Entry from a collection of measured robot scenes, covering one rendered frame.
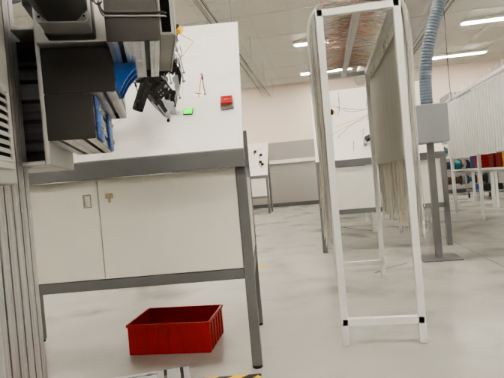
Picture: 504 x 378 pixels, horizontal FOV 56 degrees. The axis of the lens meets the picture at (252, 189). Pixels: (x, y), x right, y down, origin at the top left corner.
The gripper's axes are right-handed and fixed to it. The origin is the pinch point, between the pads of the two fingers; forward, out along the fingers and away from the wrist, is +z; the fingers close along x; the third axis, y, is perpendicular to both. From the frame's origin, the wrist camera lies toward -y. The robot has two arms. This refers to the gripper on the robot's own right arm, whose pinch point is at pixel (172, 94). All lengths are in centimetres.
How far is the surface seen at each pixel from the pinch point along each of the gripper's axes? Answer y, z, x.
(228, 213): -29, 42, -23
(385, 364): -53, 97, -81
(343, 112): 292, 81, -111
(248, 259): -35, 60, -30
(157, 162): -26.2, 21.0, 3.1
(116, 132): -10.2, 12.5, 22.6
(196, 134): -14.0, 14.1, -10.9
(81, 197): -28, 34, 35
